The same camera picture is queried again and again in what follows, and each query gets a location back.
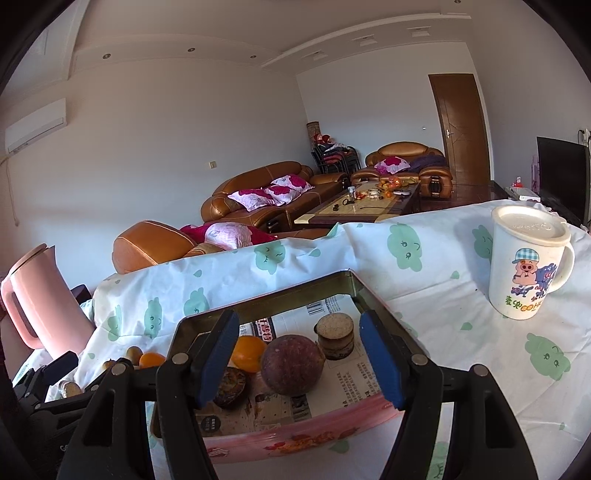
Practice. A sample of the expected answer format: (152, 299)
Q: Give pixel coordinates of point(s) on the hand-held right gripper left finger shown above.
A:
(217, 360)

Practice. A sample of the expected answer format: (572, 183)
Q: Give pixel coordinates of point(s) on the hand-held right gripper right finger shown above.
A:
(381, 360)

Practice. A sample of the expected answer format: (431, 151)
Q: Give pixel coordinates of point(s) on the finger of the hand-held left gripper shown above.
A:
(60, 367)
(51, 438)

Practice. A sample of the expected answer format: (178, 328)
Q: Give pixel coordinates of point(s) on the tan round fruit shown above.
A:
(70, 389)

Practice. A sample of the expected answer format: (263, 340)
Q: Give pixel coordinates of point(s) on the dark brown mangosteen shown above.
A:
(233, 388)

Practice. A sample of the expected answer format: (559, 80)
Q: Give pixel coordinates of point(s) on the orange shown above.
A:
(152, 360)
(250, 353)

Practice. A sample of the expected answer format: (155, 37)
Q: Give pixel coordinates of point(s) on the purple passion fruit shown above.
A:
(292, 364)

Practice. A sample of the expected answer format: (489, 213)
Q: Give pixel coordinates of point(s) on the small brown round fruit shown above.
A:
(109, 365)
(135, 354)

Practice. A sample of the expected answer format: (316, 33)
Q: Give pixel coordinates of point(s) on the pink tin box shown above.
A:
(295, 438)

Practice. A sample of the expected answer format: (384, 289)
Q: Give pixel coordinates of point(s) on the newspaper lining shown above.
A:
(351, 378)

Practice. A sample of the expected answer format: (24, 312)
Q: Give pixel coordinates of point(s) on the pink electric kettle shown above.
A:
(41, 304)

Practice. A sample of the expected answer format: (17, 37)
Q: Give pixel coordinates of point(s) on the green cloud print tablecloth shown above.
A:
(438, 323)

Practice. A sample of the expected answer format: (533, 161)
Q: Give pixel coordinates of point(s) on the pink floral pillow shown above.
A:
(228, 235)

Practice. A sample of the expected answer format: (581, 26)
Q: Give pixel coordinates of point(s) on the red cloth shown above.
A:
(191, 230)

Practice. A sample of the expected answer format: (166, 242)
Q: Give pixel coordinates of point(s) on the brown leather armchair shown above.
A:
(147, 244)
(406, 148)

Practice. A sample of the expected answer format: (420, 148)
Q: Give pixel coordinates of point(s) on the wooden coffee table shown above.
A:
(355, 210)

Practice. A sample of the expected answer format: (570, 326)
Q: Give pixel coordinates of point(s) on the white cartoon mug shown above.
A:
(521, 277)

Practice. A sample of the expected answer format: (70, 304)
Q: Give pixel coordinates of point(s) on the white magenta floral pillow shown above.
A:
(288, 187)
(391, 165)
(251, 198)

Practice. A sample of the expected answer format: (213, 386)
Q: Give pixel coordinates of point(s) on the assorted fruit pile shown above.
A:
(391, 184)

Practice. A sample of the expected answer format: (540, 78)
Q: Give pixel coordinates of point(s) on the brown leather long sofa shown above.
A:
(244, 177)

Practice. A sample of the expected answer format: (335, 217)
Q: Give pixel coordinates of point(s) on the purple blanket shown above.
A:
(429, 162)

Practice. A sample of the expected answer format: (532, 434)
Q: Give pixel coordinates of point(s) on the white mug lid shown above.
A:
(531, 221)

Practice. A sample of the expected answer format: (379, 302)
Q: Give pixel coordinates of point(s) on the stacked dark chairs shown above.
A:
(337, 159)

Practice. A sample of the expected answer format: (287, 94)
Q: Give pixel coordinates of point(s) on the red plush toy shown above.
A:
(322, 137)

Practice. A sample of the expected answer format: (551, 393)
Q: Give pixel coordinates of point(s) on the tall woven vase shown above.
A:
(313, 134)

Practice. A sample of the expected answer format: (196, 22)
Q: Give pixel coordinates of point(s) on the brown wooden door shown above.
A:
(459, 134)

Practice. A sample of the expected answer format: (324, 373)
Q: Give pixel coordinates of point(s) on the white air conditioner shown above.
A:
(34, 127)

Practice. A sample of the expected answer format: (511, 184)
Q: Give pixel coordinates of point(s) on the black television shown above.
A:
(561, 175)

